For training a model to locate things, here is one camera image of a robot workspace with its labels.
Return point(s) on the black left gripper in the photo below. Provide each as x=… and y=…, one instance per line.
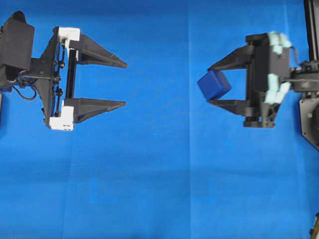
x=46, y=71

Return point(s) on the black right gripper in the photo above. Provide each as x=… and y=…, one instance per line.
x=256, y=112

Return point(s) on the blue cube block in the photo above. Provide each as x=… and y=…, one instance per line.
x=213, y=85

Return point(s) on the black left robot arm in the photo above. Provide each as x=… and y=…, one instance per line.
x=66, y=84

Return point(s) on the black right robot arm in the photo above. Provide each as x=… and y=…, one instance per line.
x=304, y=78

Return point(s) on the blue table cloth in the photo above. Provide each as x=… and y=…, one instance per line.
x=168, y=165

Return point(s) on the yellowish clamp at bottom right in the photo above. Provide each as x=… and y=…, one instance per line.
x=314, y=231

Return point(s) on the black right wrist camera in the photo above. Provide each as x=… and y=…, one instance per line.
x=272, y=67

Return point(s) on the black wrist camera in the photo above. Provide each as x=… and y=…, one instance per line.
x=16, y=43
x=272, y=67

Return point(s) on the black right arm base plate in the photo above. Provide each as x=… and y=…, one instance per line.
x=309, y=116

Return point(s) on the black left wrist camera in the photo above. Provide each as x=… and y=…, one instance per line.
x=16, y=43

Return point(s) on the black aluminium frame rail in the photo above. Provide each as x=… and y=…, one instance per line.
x=311, y=8

